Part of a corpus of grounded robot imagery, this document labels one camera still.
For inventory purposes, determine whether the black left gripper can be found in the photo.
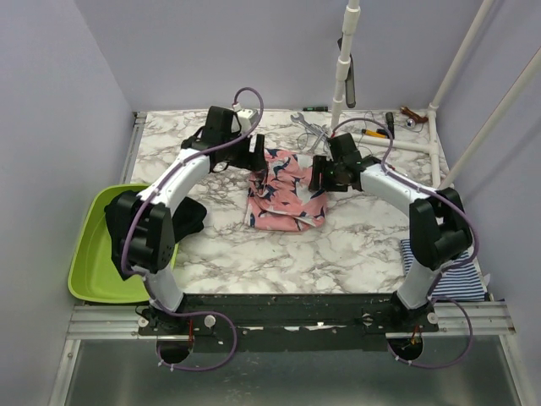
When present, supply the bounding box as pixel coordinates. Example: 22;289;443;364
221;129;266;173

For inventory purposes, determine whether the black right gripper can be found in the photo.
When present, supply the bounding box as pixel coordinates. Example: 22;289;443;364
309;156;347;193

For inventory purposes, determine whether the pink patterned garment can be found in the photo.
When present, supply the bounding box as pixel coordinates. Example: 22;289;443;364
243;148;327;233

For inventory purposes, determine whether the blue white striped garment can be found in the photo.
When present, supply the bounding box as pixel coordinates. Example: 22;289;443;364
400;239;485;301

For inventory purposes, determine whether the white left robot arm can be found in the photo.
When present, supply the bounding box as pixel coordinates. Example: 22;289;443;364
105;103;265;334

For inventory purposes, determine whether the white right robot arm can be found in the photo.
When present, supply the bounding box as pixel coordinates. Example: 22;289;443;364
309;133;473;332

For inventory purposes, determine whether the lime green laundry basket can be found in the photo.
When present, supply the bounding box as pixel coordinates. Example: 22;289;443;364
68;184;183;311

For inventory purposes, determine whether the chrome combination wrench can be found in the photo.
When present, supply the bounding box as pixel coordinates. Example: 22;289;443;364
290;112;325;135

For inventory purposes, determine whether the green black precision screwdriver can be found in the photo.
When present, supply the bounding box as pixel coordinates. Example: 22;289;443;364
302;106;329;112

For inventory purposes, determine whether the black garment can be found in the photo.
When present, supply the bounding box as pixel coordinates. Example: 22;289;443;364
104;190;207;280

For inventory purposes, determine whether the black T-shaped tool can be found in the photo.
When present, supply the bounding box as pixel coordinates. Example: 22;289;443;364
384;112;395;139

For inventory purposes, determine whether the white PVC pipe stand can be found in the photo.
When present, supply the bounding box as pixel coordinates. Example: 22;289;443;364
327;0;441;187

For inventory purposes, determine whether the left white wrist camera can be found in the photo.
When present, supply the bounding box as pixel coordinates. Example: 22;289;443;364
232;108;260;132

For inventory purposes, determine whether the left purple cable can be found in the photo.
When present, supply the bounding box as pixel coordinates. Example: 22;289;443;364
120;87;265;373

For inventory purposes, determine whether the purple cable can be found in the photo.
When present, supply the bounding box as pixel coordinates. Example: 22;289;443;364
120;87;265;373
331;117;481;369

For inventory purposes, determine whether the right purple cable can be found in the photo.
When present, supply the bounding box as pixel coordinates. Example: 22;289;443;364
331;117;481;369

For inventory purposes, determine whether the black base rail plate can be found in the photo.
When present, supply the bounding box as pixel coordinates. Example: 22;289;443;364
139;294;439;353

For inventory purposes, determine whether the aluminium frame rail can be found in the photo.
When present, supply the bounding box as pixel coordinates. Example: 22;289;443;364
65;306;161;341

